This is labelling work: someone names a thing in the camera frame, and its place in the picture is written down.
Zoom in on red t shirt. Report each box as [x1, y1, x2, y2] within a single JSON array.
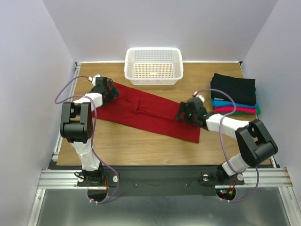
[[97, 82, 200, 143]]

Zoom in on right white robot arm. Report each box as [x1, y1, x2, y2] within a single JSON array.
[[176, 97, 278, 184]]

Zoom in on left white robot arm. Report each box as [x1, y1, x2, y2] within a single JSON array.
[[55, 75, 120, 186]]

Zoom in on white plastic basket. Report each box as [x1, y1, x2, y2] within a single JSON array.
[[124, 47, 184, 85]]

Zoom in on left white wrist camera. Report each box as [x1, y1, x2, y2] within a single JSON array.
[[88, 74, 101, 86]]

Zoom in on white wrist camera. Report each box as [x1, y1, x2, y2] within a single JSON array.
[[88, 74, 101, 86], [192, 91, 205, 103]]

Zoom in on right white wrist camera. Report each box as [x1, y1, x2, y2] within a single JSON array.
[[192, 91, 205, 103]]

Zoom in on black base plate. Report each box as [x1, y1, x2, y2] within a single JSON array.
[[48, 164, 246, 197]]

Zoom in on aluminium frame rail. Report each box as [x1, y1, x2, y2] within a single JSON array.
[[37, 168, 82, 189]]

